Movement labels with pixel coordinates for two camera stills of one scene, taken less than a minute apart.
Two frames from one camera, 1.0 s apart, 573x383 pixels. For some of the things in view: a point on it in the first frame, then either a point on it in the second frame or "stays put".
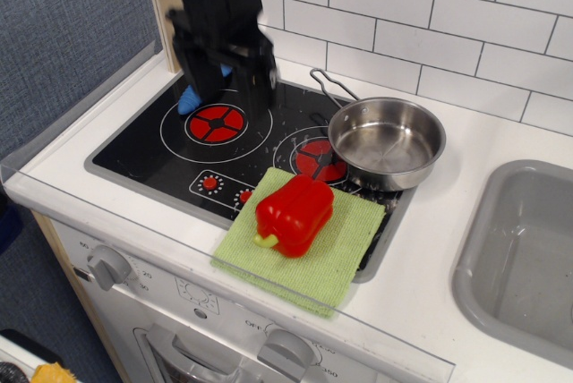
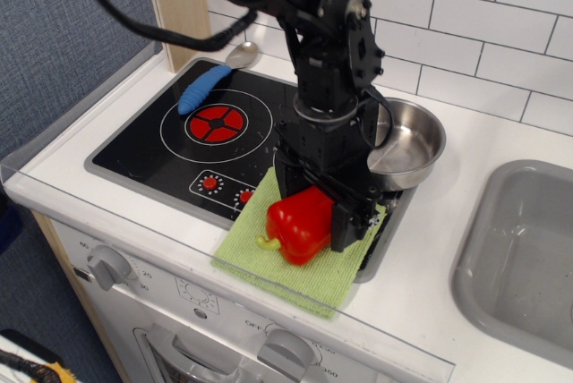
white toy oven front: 166,324 stays put
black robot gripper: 214,2 → 338,153
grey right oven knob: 286,353 stays put
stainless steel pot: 386,144 stays put
